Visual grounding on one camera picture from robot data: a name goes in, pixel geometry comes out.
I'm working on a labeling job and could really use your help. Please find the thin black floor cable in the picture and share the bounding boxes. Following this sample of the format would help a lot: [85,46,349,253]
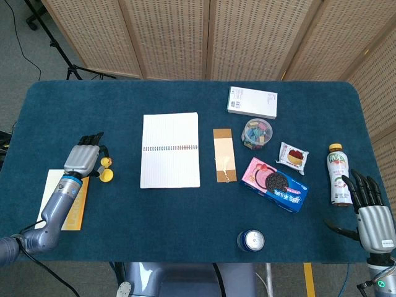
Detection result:
[4,0,43,82]

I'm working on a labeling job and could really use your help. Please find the white snack packet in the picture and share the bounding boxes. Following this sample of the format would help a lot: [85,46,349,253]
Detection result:
[275,141,311,176]

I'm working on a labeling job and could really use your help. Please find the dark blue tablecloth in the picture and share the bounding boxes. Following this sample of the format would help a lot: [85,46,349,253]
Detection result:
[0,80,386,264]

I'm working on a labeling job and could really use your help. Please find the yellow capped drink bottle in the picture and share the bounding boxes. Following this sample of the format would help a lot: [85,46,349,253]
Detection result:
[327,143,354,207]

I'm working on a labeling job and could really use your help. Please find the blue pink Oreo box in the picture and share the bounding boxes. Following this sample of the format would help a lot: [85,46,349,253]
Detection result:
[239,157,310,213]

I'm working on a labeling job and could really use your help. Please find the grey robot torso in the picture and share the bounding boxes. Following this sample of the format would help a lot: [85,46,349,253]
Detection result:
[111,262,257,297]

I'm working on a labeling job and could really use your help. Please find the clear jar of colourful clips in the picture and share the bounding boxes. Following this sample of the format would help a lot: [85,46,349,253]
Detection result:
[241,118,274,150]

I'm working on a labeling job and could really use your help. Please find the brown cream tasselled bookmark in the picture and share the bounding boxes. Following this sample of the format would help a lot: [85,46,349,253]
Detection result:
[212,128,238,183]

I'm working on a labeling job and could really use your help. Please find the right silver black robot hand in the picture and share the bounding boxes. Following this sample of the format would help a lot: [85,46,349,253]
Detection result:
[323,168,392,254]

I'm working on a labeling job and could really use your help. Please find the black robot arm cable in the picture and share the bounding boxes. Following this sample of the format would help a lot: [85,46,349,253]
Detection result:
[18,221,81,297]

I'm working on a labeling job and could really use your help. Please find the yellow floor tape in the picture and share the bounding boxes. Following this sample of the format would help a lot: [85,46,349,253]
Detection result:
[303,262,316,297]

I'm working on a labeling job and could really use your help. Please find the black tripod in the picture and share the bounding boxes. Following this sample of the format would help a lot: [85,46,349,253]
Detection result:
[24,0,117,81]

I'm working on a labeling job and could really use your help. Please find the white cardboard box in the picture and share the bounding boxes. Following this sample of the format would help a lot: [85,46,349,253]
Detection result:
[226,85,278,120]

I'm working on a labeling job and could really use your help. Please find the yellow round toy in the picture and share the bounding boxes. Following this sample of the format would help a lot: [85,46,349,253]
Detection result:
[98,168,114,183]

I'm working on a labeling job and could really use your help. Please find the white spiral notebook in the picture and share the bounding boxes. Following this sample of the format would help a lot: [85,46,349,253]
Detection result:
[139,111,201,189]

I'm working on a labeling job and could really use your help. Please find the blue drink can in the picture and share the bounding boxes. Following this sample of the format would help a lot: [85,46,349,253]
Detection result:
[236,229,266,252]

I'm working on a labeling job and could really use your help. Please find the wooden woven folding screen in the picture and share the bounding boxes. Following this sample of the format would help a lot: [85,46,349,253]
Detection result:
[41,0,396,202]

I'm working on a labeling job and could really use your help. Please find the silver table leg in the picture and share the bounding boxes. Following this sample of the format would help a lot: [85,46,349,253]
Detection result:
[265,262,275,297]

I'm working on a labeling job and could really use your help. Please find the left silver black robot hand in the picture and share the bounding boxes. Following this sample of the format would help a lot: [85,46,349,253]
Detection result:
[63,132,110,180]

